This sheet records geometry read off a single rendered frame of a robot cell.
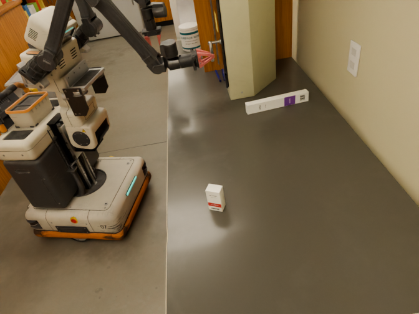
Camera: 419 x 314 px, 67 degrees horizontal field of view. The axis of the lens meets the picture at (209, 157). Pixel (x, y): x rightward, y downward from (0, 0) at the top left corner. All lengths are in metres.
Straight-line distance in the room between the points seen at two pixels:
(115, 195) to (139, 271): 0.50
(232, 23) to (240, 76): 0.23
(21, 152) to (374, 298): 1.76
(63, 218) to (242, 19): 1.59
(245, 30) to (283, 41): 0.50
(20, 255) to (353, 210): 2.17
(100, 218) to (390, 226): 1.61
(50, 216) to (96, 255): 0.38
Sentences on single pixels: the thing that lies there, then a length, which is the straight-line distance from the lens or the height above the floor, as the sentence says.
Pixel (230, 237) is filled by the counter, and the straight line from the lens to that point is 0.91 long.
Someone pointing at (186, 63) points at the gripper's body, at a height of 1.14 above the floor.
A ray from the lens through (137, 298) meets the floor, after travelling 2.00.
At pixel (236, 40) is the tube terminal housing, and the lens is 1.41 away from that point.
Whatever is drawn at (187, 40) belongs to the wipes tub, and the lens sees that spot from 2.15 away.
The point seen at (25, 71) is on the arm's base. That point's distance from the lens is 1.68.
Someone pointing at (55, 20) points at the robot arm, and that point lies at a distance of 1.50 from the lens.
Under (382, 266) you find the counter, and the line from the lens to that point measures 0.89.
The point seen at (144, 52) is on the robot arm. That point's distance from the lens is 1.44.
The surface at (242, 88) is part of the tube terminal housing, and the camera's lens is 1.49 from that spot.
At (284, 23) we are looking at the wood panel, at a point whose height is 1.13.
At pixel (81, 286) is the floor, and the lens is 2.19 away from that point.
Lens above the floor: 1.66
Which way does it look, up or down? 38 degrees down
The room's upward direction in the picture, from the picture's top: 10 degrees counter-clockwise
